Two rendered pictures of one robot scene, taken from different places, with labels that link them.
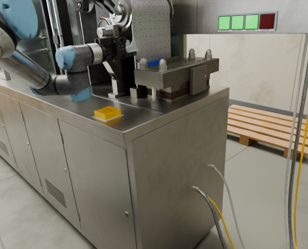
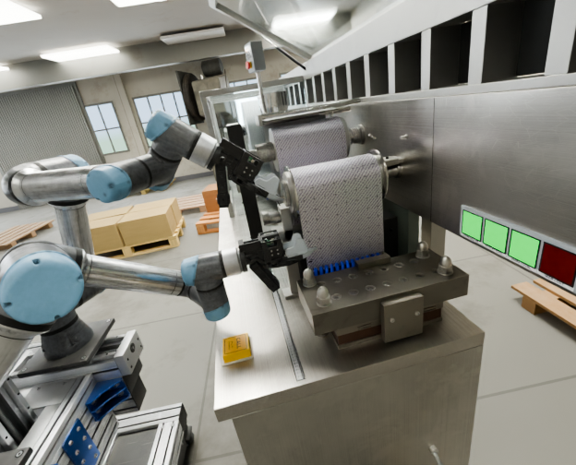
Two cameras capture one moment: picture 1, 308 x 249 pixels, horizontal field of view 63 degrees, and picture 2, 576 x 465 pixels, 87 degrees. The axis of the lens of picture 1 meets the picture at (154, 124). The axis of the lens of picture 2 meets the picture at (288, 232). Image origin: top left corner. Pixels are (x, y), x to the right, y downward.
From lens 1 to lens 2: 0.65 m
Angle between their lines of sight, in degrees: 34
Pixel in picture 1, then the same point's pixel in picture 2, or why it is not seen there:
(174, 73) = (341, 312)
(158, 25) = (354, 207)
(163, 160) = (301, 440)
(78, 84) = (205, 304)
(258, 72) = not seen: outside the picture
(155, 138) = (280, 414)
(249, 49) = not seen: outside the picture
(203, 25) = (439, 212)
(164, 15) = (368, 190)
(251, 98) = not seen: outside the picture
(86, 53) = (213, 268)
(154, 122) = (277, 396)
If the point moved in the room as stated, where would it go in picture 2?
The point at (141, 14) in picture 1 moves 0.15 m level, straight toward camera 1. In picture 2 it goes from (318, 196) to (288, 218)
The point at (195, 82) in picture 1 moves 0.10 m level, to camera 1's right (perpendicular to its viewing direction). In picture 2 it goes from (390, 325) to (436, 337)
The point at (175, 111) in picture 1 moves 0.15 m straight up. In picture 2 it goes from (326, 380) to (318, 327)
